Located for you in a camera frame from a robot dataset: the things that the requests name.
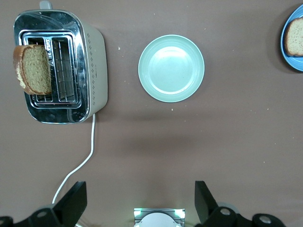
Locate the beige chrome toaster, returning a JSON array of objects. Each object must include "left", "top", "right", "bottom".
[{"left": 13, "top": 0, "right": 108, "bottom": 125}]

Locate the brown bread slice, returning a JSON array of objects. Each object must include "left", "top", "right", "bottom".
[
  {"left": 285, "top": 17, "right": 303, "bottom": 57},
  {"left": 13, "top": 44, "right": 53, "bottom": 95}
]

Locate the white toaster power cable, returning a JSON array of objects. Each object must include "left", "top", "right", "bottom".
[{"left": 51, "top": 113, "right": 96, "bottom": 205}]

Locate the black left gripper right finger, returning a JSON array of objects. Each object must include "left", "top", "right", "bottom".
[{"left": 195, "top": 181, "right": 285, "bottom": 227}]

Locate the green plate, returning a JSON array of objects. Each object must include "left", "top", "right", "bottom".
[{"left": 138, "top": 34, "right": 205, "bottom": 103}]

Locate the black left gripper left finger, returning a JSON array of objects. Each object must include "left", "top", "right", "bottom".
[{"left": 0, "top": 181, "right": 88, "bottom": 227}]

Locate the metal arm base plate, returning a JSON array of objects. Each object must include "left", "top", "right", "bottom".
[{"left": 134, "top": 208, "right": 186, "bottom": 227}]

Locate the blue plate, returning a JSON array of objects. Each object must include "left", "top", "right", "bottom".
[{"left": 280, "top": 4, "right": 303, "bottom": 72}]

